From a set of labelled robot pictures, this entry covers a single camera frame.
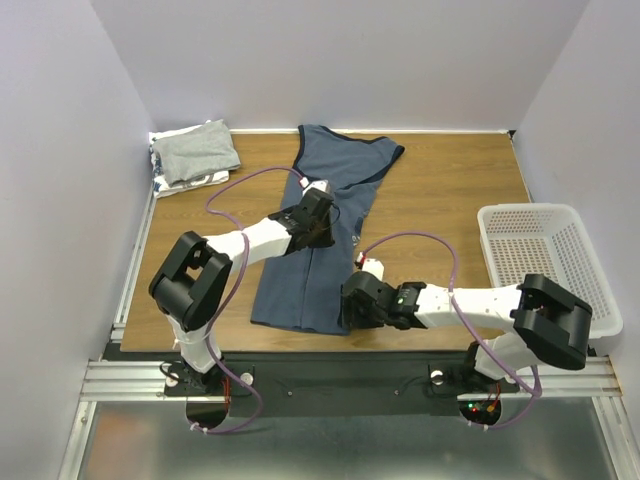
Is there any blue tank top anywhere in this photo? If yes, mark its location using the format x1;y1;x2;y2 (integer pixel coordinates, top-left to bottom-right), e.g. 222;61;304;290
250;124;405;335

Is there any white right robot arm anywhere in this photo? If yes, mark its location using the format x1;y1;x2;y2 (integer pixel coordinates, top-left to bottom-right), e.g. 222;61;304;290
341;271;592;390

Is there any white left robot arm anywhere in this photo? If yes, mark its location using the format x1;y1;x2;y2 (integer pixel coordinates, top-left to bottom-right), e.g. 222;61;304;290
149;180;334;394

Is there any grey folded tank top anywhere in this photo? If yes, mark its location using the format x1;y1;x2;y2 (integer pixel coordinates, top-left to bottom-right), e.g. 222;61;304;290
153;119;241;185

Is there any white plastic basket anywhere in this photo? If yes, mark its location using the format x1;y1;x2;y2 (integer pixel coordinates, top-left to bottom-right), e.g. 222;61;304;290
477;203;623;340

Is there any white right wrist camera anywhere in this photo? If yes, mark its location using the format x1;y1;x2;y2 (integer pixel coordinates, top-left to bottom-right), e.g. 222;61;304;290
354;252;384;281

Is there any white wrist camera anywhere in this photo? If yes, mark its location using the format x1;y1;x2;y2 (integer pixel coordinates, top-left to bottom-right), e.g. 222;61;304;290
354;252;384;281
299;177;331;195

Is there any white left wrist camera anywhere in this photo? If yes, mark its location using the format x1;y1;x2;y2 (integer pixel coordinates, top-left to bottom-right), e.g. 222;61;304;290
299;177;331;195

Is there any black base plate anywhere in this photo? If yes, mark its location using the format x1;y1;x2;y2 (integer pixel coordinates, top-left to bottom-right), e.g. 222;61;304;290
163;351;518;418

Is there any aluminium frame rail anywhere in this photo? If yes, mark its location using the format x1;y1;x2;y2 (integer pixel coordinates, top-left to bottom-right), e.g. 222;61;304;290
80;352;621;402

